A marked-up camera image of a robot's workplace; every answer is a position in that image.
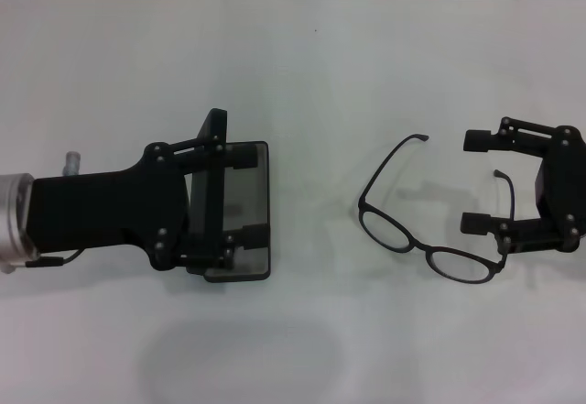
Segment silver connector stub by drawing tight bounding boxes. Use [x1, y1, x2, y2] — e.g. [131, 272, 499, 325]
[62, 148, 83, 177]

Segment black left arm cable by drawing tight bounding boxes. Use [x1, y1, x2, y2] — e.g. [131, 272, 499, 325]
[26, 248, 86, 268]

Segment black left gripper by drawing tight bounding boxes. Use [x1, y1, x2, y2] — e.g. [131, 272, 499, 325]
[27, 140, 194, 272]

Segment black glasses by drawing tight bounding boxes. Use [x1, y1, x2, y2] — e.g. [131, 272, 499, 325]
[355, 133, 516, 284]

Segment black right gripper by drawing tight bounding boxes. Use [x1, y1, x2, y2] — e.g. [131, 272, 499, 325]
[461, 116, 586, 256]

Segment black glasses case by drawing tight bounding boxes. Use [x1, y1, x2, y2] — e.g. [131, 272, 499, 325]
[187, 108, 273, 284]

